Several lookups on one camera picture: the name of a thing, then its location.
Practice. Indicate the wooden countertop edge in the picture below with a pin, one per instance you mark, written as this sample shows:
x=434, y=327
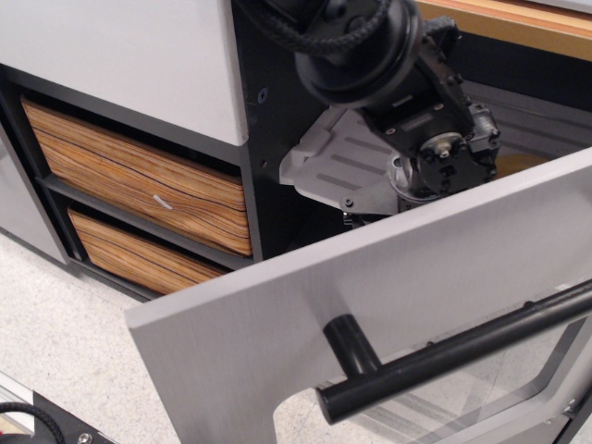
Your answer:
x=549, y=28

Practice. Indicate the grey padded gripper finger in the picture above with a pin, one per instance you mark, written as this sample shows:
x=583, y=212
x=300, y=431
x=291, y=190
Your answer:
x=341, y=163

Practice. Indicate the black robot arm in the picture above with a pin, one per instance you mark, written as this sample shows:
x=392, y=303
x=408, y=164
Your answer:
x=332, y=40

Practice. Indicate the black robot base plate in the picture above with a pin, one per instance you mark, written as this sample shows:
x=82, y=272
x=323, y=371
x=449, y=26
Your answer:
x=35, y=419

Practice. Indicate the lower wood grain drawer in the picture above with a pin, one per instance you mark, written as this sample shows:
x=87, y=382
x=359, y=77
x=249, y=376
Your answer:
x=138, y=259

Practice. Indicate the grey toy kitchen cabinet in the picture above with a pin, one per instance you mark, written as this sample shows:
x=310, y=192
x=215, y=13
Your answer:
x=193, y=78

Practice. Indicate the upper wood grain drawer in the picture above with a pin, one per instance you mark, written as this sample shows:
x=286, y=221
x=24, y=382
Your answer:
x=198, y=202

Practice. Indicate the grey oven door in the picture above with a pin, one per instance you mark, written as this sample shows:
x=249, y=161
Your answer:
x=224, y=354

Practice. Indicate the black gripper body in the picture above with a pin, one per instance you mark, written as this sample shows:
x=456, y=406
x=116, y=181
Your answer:
x=443, y=142

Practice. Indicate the black oven door handle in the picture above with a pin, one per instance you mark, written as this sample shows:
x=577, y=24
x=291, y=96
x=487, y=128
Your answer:
x=369, y=382

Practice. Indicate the wood grain drawer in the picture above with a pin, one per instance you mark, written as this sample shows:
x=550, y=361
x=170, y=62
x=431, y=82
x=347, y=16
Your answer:
x=198, y=202
x=138, y=259

